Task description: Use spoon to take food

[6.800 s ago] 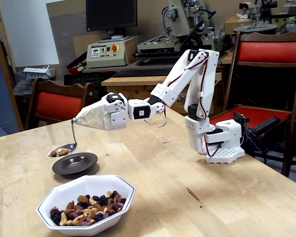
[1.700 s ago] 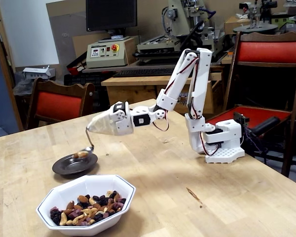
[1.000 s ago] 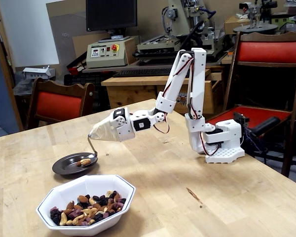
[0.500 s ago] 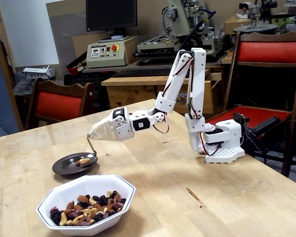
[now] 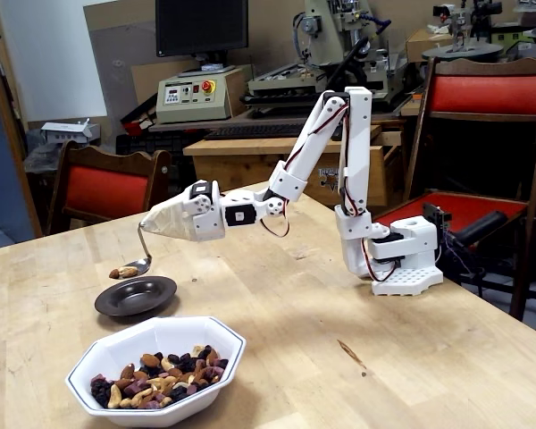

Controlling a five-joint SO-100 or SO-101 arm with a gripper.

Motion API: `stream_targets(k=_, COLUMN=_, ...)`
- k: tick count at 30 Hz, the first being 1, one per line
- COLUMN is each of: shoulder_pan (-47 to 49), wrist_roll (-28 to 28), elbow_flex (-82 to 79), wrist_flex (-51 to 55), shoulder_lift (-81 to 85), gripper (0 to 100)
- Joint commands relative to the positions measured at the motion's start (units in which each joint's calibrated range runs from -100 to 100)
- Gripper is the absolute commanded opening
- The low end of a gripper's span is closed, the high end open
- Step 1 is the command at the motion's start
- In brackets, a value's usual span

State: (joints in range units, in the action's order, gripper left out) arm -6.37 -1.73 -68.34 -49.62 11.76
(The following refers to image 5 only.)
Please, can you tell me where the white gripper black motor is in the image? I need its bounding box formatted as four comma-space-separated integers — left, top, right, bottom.
181, 180, 227, 243

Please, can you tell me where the beige masking tape wrap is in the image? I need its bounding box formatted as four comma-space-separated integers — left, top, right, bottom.
141, 196, 197, 242

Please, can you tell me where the bent metal spoon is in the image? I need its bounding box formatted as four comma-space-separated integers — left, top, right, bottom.
118, 225, 154, 278

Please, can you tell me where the mixed nuts and dried fruit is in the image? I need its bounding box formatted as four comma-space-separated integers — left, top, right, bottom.
89, 343, 230, 410

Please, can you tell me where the light wooden desk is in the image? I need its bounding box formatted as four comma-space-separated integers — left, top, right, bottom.
182, 124, 407, 211

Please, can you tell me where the small dark brown plate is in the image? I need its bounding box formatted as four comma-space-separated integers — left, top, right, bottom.
94, 275, 179, 318

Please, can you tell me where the dark wooden workbench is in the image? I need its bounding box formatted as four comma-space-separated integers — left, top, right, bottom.
147, 100, 423, 134

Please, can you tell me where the white octagonal bowl blue rim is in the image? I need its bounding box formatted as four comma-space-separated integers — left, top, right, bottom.
64, 315, 247, 428

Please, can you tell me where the black keyboard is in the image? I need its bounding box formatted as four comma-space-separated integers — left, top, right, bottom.
204, 122, 313, 141

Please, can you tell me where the black plastic crate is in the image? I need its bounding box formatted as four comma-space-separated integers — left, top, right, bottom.
115, 132, 202, 198

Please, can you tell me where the low wooden chair red cushion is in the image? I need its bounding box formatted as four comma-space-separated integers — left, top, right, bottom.
44, 139, 173, 237

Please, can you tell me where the beige control box red button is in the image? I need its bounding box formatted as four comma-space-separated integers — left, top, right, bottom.
155, 66, 247, 125

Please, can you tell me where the red black case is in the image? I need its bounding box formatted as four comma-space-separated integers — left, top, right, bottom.
119, 103, 158, 137

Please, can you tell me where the brown cardboard sheet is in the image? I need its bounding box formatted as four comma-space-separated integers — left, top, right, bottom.
130, 60, 202, 106

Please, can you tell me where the small white paper box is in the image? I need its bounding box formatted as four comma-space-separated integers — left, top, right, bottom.
40, 118, 102, 147

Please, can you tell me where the large grey cardboard sheet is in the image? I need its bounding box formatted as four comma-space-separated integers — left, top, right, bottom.
83, 0, 162, 135

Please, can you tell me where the grey plastic bag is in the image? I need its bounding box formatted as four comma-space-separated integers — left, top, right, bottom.
24, 142, 63, 173

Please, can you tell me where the black computer monitor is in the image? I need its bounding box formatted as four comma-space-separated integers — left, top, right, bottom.
155, 0, 250, 78

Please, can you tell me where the blue door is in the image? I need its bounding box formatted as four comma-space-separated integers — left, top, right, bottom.
0, 80, 35, 254

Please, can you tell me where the black circuit board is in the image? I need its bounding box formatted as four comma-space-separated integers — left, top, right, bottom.
423, 201, 453, 233

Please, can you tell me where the beige milling machine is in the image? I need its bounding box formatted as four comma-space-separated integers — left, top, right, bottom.
240, 0, 412, 118

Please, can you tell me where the black cylinder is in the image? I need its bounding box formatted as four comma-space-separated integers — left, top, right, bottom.
455, 210, 508, 247

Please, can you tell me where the brown cardboard box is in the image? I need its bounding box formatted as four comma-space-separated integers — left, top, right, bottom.
405, 29, 456, 63

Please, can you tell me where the dark round platter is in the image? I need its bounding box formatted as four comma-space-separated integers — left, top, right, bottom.
422, 42, 505, 63

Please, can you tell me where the tall wooden chair red cushion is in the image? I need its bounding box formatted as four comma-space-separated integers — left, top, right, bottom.
401, 55, 536, 322

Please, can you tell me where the small metal apparatus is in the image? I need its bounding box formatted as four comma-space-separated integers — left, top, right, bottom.
432, 0, 504, 48

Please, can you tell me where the green box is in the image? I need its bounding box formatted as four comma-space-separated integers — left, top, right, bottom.
490, 24, 536, 57

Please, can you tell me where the wooden door frame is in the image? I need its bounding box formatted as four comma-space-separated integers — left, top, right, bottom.
0, 0, 44, 238

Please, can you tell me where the thin purple cable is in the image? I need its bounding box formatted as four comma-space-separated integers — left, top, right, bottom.
441, 230, 486, 296

